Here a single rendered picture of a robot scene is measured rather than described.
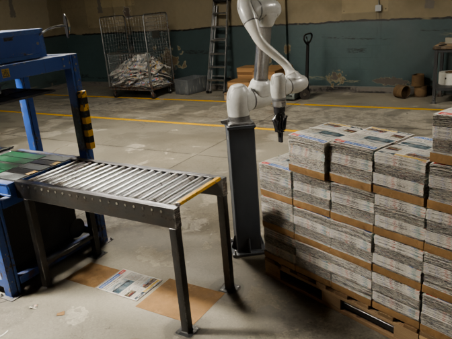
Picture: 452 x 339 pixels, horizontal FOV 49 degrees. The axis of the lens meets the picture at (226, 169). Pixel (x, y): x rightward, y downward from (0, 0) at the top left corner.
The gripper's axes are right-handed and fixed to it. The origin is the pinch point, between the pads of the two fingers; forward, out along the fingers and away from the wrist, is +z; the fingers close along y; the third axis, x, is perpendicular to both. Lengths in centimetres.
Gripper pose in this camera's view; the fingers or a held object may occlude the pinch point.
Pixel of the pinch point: (280, 136)
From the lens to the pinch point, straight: 332.1
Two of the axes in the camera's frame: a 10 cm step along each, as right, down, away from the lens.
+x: -6.3, -2.0, 7.5
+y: 7.7, -2.6, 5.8
